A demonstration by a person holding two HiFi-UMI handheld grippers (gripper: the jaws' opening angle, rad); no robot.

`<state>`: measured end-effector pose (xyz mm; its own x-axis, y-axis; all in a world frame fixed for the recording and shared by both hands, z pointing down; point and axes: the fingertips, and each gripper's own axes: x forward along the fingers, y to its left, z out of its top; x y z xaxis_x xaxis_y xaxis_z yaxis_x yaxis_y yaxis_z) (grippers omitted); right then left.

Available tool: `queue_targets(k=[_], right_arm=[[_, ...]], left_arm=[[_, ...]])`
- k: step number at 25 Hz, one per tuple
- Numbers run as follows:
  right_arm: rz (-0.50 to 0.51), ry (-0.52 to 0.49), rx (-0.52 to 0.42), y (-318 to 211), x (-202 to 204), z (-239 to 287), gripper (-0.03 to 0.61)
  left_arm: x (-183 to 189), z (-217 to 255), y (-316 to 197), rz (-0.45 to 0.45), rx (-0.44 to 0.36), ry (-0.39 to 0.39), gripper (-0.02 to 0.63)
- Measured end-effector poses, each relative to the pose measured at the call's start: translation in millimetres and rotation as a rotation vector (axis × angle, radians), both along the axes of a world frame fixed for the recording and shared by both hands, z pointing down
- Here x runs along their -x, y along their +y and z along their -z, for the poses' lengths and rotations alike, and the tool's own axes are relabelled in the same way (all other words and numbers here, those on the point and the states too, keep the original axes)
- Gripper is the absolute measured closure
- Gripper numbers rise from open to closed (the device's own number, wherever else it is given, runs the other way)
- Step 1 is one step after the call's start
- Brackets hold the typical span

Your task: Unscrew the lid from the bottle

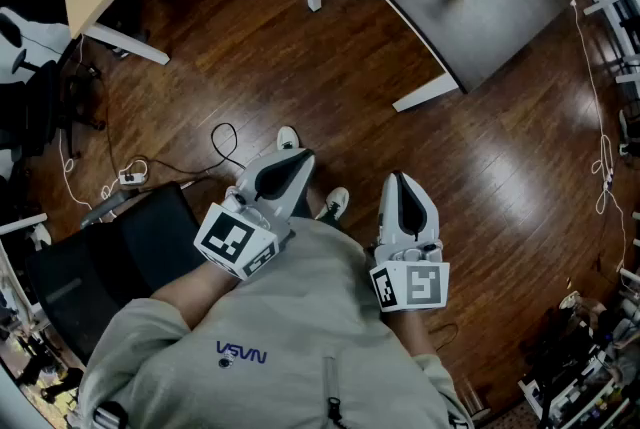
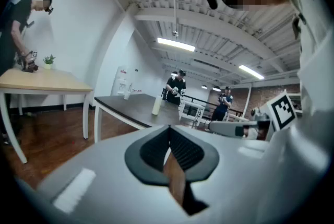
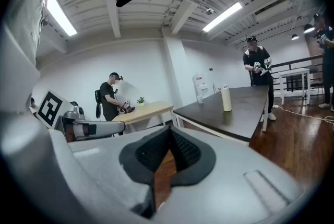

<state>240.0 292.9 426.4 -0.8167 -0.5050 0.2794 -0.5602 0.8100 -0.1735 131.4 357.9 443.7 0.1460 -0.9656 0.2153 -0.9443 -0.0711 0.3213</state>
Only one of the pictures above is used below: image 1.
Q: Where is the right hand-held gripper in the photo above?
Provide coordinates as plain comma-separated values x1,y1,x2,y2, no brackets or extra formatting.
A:
368,171,451,313

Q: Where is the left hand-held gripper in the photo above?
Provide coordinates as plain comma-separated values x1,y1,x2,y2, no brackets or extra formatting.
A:
193,147,316,281

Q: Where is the person's left forearm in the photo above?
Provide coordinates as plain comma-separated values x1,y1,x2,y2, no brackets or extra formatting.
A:
149,259,241,333

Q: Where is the person's right forearm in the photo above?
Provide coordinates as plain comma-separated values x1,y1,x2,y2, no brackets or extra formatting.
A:
392,309,439,361

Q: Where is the person's left white shoe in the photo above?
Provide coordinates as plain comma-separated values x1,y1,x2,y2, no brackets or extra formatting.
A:
276,125,301,152

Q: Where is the person's white shoe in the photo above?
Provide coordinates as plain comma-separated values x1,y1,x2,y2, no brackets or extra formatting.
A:
276,125,301,152
314,186,350,222

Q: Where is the person's right white shoe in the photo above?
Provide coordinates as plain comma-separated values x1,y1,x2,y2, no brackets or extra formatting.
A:
314,186,350,222

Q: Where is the person's beige sweatshirt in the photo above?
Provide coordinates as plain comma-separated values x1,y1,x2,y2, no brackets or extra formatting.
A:
77,216,476,429

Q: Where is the white desk leg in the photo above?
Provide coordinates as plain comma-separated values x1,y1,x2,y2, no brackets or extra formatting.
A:
83,22,171,66

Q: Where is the black mesh office chair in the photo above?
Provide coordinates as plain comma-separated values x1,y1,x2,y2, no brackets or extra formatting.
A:
0,11,104,163

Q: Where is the black cable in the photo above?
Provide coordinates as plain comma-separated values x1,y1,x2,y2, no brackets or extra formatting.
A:
427,321,459,351
144,121,251,178

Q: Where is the long white cable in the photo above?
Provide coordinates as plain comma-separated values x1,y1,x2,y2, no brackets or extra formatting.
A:
569,0,629,273

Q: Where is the grey strap buckle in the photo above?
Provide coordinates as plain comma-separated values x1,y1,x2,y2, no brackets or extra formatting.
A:
92,400,130,429

